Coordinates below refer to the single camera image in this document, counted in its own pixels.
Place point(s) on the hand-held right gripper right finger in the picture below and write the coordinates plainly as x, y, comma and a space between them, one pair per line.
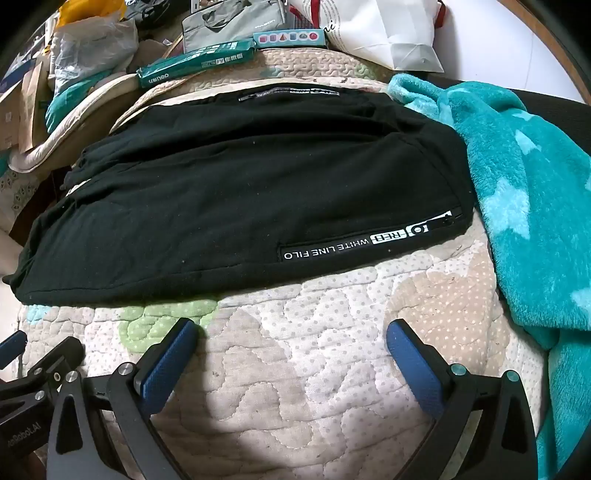
415, 369

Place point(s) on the cardboard box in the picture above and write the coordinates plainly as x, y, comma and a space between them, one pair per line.
23, 106

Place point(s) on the white printed bag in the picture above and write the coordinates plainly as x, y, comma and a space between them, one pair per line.
323, 14

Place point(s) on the box with coloured shapes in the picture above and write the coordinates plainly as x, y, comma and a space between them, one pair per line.
288, 38

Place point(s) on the teal book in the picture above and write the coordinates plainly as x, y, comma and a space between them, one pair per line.
194, 62

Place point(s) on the yellow bag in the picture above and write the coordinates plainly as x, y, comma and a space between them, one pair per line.
87, 11

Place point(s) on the dark grey bag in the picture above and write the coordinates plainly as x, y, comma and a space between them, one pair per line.
147, 11

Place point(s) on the black pants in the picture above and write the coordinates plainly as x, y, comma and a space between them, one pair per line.
231, 184

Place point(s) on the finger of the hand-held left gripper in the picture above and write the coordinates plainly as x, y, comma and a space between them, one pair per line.
11, 348
55, 357

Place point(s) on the white paper bag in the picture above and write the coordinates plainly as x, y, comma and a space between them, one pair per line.
397, 32

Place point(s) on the round wooden frame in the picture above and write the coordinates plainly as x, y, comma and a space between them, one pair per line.
564, 46

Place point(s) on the patterned bed sheet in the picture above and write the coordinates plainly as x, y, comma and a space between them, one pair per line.
16, 189

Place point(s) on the grey laptop bag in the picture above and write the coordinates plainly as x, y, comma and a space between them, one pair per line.
221, 23

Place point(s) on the quilted dotted bed cover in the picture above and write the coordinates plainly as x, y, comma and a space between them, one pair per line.
300, 346

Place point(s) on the clear plastic bag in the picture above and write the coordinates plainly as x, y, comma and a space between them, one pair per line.
87, 50

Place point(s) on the teal fleece blanket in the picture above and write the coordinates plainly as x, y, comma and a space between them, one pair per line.
531, 194

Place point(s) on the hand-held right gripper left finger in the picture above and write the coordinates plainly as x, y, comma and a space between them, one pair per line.
171, 364

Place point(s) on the beige quilted cushion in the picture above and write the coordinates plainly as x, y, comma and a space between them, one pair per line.
69, 120

